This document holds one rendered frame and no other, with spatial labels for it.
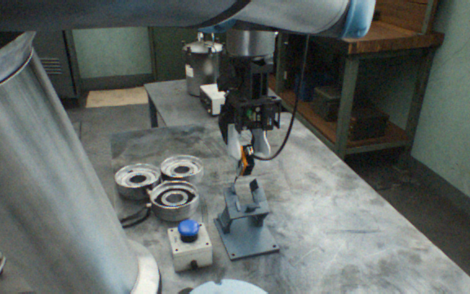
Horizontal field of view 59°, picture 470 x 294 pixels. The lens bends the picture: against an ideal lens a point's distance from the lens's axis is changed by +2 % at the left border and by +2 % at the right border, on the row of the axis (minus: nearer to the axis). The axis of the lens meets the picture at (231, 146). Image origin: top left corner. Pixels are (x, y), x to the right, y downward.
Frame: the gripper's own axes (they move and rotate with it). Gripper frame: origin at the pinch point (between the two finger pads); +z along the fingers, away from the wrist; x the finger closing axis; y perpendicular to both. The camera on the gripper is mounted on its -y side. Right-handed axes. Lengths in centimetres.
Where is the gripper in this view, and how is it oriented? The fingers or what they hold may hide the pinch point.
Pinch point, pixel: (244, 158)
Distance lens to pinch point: 76.2
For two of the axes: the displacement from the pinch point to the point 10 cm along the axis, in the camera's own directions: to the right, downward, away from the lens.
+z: 0.0, 8.9, 4.6
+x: 9.6, -1.3, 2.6
